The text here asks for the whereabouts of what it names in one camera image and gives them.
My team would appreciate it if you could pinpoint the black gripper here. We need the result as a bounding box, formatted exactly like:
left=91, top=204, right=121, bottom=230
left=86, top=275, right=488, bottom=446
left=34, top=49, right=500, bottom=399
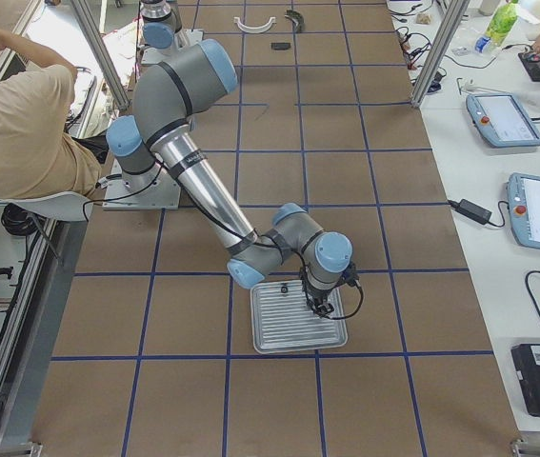
left=299, top=262, right=360, bottom=318

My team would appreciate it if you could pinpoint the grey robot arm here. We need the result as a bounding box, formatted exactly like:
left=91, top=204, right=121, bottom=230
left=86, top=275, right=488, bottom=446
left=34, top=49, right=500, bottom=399
left=107, top=39, right=360, bottom=319
left=140, top=0, right=190, bottom=51

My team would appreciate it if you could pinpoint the silver ribbed metal tray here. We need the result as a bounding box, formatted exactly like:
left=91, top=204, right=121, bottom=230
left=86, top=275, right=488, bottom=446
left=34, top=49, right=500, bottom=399
left=250, top=279, right=348, bottom=354

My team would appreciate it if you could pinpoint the black power adapter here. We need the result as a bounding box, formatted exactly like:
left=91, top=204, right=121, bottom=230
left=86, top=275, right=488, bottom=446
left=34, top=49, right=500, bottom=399
left=448, top=199, right=491, bottom=225

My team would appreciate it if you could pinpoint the far teach pendant tablet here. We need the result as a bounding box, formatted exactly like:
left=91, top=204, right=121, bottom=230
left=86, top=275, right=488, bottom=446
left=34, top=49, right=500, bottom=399
left=466, top=93, right=540, bottom=149

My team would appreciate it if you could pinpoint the black brake pad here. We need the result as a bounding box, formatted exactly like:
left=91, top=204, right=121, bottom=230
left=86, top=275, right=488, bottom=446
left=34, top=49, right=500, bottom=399
left=270, top=42, right=291, bottom=50

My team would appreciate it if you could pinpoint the green brake shoe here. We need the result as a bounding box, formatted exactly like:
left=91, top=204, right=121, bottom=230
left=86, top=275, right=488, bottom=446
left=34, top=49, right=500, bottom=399
left=284, top=10, right=305, bottom=33

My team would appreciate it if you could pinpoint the green plastic bottle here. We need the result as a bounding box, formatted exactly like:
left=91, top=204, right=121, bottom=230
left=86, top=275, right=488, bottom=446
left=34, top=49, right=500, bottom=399
left=483, top=1, right=518, bottom=47

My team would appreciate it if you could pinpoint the person in beige shirt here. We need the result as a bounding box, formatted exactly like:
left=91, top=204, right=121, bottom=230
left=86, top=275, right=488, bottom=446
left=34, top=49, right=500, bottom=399
left=0, top=29, right=102, bottom=200

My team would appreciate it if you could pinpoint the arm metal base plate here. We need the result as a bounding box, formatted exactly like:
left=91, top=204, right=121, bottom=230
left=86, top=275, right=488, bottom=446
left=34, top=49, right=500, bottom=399
left=102, top=158, right=181, bottom=210
left=140, top=29, right=204, bottom=67

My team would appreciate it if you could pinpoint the white curved plastic bracket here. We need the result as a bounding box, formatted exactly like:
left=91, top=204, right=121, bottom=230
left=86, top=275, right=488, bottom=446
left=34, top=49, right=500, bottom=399
left=233, top=16, right=276, bottom=34

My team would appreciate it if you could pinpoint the aluminium frame post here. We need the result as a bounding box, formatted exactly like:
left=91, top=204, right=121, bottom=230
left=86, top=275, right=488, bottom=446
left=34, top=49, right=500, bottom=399
left=410, top=0, right=469, bottom=109

